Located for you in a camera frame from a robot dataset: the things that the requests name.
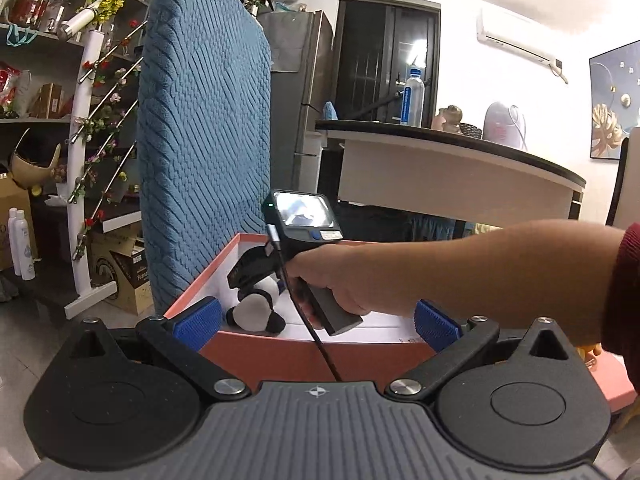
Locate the person's right hand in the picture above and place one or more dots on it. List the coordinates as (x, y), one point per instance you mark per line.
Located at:
(381, 278)

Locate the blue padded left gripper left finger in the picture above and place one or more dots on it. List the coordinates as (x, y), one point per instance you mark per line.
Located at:
(175, 344)

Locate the white humidifier appliance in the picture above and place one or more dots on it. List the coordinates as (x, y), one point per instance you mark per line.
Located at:
(505, 125)

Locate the white table with black top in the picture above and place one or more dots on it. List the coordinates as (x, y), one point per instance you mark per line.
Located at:
(449, 175)

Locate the orange plush toy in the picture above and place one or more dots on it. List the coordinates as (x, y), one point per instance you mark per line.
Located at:
(590, 354)

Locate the dark wooden shelf unit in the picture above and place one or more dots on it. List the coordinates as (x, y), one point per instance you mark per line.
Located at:
(38, 80)

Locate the grey refrigerator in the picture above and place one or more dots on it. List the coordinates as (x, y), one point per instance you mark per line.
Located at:
(301, 70)

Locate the clear water bottle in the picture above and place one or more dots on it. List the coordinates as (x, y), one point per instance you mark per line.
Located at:
(412, 101)

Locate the white spray bottle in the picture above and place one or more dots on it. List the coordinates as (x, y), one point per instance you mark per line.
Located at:
(21, 249)

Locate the person's right forearm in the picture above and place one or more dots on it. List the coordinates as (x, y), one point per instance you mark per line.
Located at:
(582, 275)

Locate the white flower-decorated ladder shelf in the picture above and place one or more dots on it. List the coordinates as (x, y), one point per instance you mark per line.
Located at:
(89, 140)

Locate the panda plush toy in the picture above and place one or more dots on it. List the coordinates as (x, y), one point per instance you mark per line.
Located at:
(254, 313)

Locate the white air conditioner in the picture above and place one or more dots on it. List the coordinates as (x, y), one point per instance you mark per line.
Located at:
(485, 36)

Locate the black window door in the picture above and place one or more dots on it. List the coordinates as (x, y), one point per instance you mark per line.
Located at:
(376, 44)

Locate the brown cardboard box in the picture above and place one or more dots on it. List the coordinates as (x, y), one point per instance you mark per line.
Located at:
(119, 256)

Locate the pink cardboard box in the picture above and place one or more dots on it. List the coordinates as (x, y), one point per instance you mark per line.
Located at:
(379, 350)

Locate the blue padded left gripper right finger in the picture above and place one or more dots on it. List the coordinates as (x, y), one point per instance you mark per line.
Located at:
(458, 347)

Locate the blue wall painting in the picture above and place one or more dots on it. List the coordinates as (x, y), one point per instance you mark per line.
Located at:
(615, 87)

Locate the brown figurine on table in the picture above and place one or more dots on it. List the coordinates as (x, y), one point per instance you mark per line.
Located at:
(448, 120)

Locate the blue fabric chair back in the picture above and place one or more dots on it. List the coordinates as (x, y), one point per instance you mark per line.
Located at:
(203, 136)

